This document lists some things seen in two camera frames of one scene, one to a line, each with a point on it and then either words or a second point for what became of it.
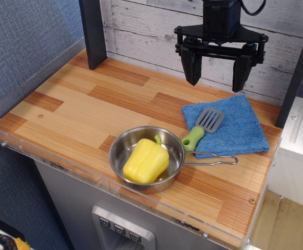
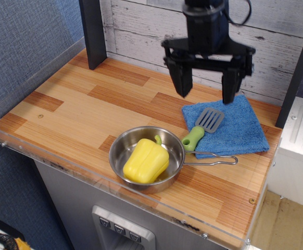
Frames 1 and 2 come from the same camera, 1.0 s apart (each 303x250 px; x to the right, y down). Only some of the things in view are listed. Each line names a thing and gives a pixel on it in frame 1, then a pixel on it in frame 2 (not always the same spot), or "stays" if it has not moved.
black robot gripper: (221, 35) to (207, 45)
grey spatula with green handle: (210, 121) stays
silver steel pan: (178, 158) stays
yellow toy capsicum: (146, 161) stays
